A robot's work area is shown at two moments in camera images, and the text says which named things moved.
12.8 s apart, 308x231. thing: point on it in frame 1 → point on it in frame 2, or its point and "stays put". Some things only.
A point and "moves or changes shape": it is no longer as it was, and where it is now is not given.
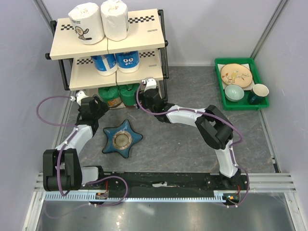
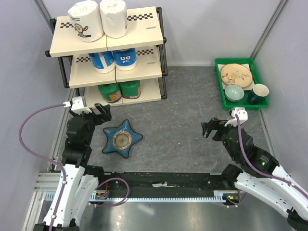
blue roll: x=106 y=65 moves or changes shape
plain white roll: x=115 y=16 stays put
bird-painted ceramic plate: x=236 y=74 stays put
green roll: x=110 y=95 moves or changes shape
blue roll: x=128 y=62 moves or changes shape
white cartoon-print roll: x=86 y=21 stays put
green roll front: x=127 y=92 moves or changes shape
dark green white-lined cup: x=258 y=95 stays put
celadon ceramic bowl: x=233 y=93 stays put
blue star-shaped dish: x=121 y=139 stays put
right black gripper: x=143 y=103 → x=213 y=123
